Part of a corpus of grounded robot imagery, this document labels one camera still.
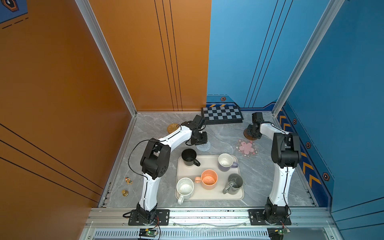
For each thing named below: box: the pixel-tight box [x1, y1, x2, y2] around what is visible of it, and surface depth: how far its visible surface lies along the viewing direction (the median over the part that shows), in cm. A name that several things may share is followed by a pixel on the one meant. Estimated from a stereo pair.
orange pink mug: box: [195, 169, 219, 190], surface depth 81 cm
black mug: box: [181, 148, 201, 167], surface depth 88 cm
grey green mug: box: [222, 173, 244, 195], surface depth 77 cm
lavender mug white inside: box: [218, 153, 239, 172], surface depth 88 cm
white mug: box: [176, 177, 195, 205], surface depth 79 cm
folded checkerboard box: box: [201, 105, 244, 125], surface depth 115 cm
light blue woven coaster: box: [195, 141, 211, 152], surface depth 101 cm
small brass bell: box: [121, 189, 129, 197], surface depth 82 cm
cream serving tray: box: [175, 155, 244, 201], surface depth 84 cm
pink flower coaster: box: [235, 138, 259, 159], surface depth 101 cm
